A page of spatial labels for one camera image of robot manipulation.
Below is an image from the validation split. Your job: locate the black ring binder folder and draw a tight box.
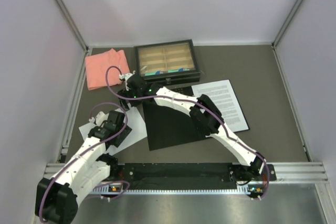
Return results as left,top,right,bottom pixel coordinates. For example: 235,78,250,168
142,99,208,151

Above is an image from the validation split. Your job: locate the printed white paper sheet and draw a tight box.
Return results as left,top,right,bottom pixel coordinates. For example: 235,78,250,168
192,80,249,133

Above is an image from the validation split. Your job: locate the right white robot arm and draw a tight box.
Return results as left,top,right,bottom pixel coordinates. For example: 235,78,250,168
118,73,270,180

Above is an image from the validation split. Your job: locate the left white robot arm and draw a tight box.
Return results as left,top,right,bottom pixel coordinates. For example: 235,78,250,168
35,110,128,223

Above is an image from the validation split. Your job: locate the lower white paper sheet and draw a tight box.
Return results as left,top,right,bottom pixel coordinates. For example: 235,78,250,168
79,108,147,155

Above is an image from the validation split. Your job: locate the black glass-lid compartment box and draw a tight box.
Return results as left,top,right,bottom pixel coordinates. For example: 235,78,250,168
134,39,201,86

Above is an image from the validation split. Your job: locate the pink folded cloth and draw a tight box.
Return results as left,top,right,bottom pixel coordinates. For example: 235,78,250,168
85,49,130,91

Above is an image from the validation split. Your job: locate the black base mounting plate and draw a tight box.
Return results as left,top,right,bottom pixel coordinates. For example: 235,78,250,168
112,163,277,190

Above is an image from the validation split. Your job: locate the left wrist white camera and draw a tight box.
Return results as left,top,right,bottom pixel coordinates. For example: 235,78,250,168
89,111,109,126

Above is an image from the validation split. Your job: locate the wrist white camera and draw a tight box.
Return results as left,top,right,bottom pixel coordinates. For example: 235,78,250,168
89,111,109,126
119,72,134,82

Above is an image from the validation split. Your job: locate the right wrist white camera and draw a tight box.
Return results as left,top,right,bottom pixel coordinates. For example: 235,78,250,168
119,72,134,82

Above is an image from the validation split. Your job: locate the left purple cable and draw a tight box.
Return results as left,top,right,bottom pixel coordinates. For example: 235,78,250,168
38,102,131,222

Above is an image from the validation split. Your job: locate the purple cable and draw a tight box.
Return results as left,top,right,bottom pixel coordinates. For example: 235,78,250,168
38,102,131,222
105,66,271,201

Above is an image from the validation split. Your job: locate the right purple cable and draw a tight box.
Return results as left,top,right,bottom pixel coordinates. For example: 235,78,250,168
105,66,271,201

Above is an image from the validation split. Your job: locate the grey slotted cable duct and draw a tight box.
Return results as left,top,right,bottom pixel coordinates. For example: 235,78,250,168
89,184,251,196

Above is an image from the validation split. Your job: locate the aluminium frame rail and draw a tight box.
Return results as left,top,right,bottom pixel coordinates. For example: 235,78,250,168
54,0,88,51

